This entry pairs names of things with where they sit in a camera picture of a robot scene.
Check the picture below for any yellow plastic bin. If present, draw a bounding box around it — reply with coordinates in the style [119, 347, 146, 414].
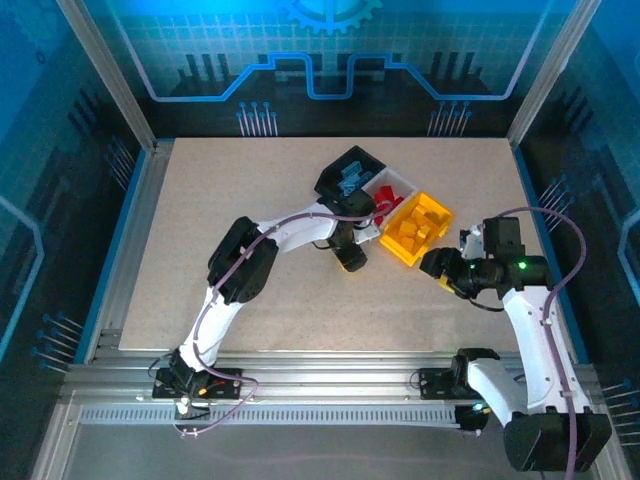
[378, 190, 457, 270]

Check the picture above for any white plastic bin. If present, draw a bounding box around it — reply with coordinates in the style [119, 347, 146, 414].
[357, 167, 420, 246]

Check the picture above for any black plastic bin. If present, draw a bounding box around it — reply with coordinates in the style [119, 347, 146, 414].
[313, 144, 388, 204]

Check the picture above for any blue table edge strip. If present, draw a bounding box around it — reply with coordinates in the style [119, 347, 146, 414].
[73, 147, 149, 364]
[512, 143, 590, 365]

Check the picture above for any black controller box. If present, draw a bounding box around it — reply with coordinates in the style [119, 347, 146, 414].
[455, 402, 490, 435]

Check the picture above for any grey metal base panel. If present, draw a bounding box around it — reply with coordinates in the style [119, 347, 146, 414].
[29, 389, 631, 480]

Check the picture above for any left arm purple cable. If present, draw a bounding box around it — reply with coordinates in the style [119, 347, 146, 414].
[179, 198, 396, 439]

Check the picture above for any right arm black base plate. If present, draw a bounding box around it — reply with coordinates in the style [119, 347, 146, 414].
[417, 367, 481, 401]

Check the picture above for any aluminium front rail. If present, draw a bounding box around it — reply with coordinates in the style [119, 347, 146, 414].
[59, 349, 601, 401]

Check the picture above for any slotted grey cable duct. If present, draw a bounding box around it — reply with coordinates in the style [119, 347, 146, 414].
[77, 403, 461, 429]

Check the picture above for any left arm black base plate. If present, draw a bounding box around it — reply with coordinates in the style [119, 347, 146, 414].
[151, 367, 245, 401]

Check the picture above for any aluminium frame post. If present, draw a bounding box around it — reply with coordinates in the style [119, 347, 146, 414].
[55, 0, 160, 154]
[505, 0, 604, 149]

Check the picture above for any aluminium side rail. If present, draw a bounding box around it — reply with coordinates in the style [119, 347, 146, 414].
[82, 139, 176, 364]

